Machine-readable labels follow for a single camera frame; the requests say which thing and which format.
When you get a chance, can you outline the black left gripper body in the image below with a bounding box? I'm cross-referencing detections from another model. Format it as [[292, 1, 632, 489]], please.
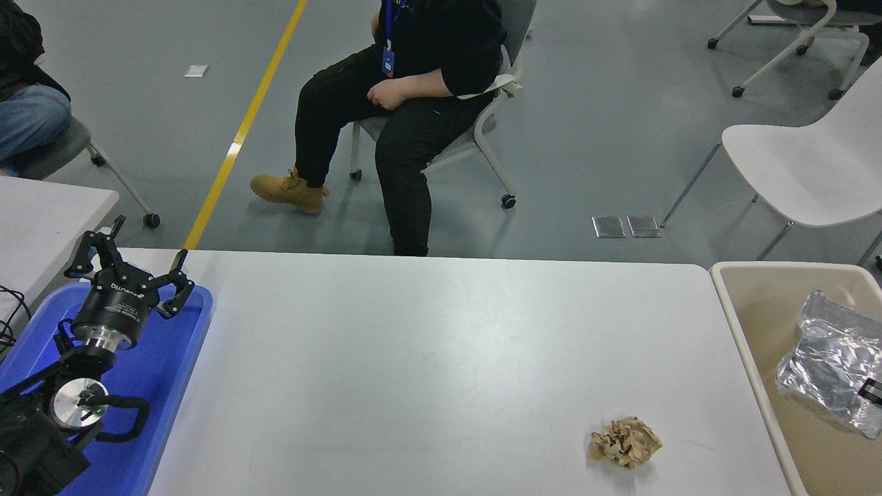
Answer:
[[72, 270, 159, 345]]

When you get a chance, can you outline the silver foil tray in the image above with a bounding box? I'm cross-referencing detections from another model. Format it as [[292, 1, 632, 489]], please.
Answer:
[[775, 289, 882, 440]]

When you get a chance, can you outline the large pale bin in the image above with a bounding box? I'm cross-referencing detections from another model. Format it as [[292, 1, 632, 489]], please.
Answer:
[[710, 262, 882, 496]]

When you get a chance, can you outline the black cable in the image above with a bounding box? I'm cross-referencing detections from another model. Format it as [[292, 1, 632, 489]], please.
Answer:
[[0, 285, 32, 355]]

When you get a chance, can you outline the tan paper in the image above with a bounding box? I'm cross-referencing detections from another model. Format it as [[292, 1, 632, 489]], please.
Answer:
[[587, 416, 664, 471]]

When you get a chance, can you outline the person's left hand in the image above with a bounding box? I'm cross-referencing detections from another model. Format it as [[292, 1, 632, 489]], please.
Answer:
[[367, 78, 414, 111]]

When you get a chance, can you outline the person in blue jeans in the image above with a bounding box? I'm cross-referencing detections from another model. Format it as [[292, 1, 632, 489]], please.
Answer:
[[0, 0, 72, 176]]

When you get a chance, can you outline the white side table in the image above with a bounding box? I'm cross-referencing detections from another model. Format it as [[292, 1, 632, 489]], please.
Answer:
[[0, 176, 120, 324]]

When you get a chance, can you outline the white plastic chair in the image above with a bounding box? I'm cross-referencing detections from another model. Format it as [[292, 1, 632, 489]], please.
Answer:
[[660, 59, 882, 271]]

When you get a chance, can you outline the blue lanyard badge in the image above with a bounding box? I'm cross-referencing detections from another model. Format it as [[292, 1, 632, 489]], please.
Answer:
[[381, 0, 402, 78]]

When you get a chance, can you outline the grey wheeled chair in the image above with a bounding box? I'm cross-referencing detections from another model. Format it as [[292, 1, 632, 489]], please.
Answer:
[[348, 0, 538, 209], [14, 116, 161, 229]]

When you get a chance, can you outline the white-framed wheeled chair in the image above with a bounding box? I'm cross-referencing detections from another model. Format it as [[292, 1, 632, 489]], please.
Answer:
[[708, 0, 882, 101]]

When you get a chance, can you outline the person with tan boots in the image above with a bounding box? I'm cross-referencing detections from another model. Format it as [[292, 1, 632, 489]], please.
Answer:
[[249, 0, 507, 258]]

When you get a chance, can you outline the blue plastic tray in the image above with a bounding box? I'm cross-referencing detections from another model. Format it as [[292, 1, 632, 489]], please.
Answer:
[[0, 281, 214, 496]]

